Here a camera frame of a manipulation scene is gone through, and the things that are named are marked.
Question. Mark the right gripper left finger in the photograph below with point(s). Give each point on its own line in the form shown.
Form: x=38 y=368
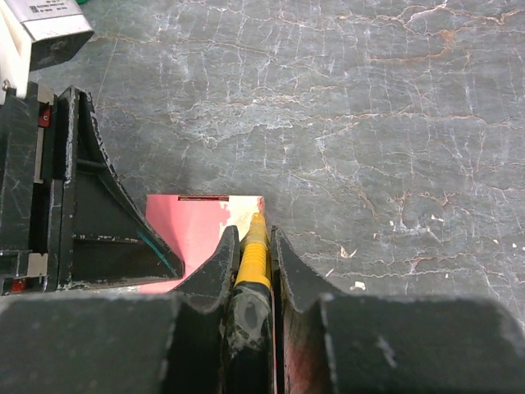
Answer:
x=85 y=342

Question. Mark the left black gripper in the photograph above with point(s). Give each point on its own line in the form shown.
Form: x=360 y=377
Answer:
x=53 y=161

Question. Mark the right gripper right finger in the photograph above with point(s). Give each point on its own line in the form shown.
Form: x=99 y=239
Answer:
x=328 y=341

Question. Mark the yellow utility knife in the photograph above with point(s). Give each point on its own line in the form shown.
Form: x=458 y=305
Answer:
x=248 y=342

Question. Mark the pink express box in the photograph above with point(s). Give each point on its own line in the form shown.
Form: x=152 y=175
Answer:
x=192 y=225

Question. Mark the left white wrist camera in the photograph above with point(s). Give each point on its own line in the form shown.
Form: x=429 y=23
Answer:
x=38 y=34

